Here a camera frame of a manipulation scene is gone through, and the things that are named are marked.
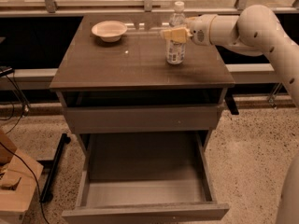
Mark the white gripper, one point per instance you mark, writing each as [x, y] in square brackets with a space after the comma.
[200, 29]

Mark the clear plastic water bottle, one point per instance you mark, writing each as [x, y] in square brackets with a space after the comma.
[175, 51]

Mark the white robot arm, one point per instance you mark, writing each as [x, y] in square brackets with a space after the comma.
[255, 31]

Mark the grey drawer cabinet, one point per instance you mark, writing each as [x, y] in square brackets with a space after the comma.
[133, 72]

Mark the closed grey top drawer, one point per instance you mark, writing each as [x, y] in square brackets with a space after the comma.
[145, 119]

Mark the open grey middle drawer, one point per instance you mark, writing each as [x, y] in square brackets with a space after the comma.
[145, 178]

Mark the white paper bowl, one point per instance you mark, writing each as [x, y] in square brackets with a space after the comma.
[109, 31]

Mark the black bar behind cabinet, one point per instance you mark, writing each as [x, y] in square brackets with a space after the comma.
[230, 102]

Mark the black metal floor bar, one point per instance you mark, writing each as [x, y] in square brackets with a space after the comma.
[52, 167]

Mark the cardboard box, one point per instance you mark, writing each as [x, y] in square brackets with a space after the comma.
[19, 173]

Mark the metal window rail frame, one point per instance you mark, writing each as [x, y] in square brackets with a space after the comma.
[146, 0]

